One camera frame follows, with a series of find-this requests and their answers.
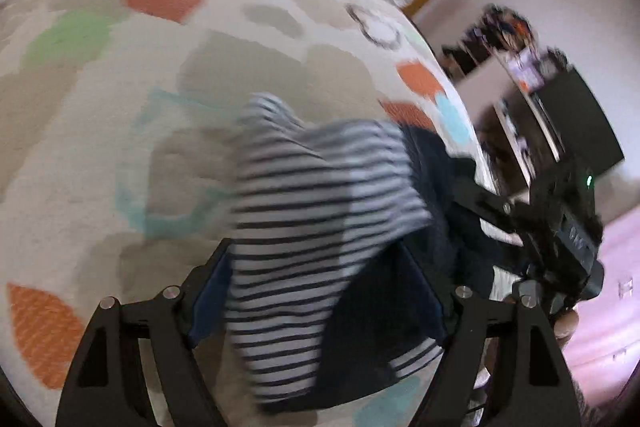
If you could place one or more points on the person's right hand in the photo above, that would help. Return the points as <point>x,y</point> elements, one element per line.
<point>565,329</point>

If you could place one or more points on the heart patterned quilt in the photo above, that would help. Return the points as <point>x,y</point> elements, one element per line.
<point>125,107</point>

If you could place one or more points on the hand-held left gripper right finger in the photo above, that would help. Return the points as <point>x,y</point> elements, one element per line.
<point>427,302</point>

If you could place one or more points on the black screen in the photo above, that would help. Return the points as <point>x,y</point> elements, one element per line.
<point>580,122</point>

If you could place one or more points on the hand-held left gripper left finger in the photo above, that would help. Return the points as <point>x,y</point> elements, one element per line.
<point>206,307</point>

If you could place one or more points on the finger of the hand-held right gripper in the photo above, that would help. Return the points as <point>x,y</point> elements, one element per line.
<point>505,238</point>
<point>492,202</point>

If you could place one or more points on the navy striped pants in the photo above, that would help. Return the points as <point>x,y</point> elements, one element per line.
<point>310,232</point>

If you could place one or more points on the cluttered shelf rack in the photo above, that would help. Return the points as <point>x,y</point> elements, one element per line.
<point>500,52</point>

